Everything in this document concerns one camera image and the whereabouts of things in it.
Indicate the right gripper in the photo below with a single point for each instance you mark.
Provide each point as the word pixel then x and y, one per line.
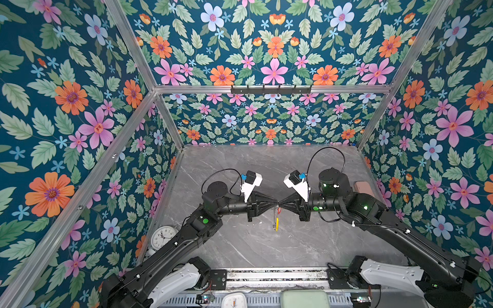
pixel 300 207

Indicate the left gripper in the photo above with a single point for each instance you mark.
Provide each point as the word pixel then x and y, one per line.
pixel 255 207

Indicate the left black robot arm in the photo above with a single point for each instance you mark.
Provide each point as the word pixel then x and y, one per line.
pixel 158 279

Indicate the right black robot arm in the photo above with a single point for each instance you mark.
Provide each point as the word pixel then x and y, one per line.
pixel 440 277

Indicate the pink eraser case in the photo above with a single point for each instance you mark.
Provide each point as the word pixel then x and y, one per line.
pixel 363 188

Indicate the pale green box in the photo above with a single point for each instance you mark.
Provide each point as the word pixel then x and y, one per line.
pixel 304 299

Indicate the white clock at front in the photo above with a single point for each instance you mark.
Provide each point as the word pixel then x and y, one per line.
pixel 234 300

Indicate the white round alarm clock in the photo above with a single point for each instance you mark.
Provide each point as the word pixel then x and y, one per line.
pixel 162 236

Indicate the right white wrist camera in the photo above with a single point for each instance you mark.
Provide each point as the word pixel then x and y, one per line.
pixel 298 181

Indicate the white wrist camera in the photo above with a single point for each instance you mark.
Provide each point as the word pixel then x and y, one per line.
pixel 298 181
pixel 250 181

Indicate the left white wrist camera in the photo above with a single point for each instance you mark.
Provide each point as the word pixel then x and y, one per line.
pixel 250 181

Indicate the aluminium front rail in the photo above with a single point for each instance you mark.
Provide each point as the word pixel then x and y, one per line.
pixel 277 279

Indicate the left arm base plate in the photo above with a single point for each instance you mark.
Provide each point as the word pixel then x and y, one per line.
pixel 214 280

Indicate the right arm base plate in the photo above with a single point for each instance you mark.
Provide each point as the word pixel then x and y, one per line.
pixel 339 279

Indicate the black hook rail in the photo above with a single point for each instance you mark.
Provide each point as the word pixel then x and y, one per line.
pixel 272 89

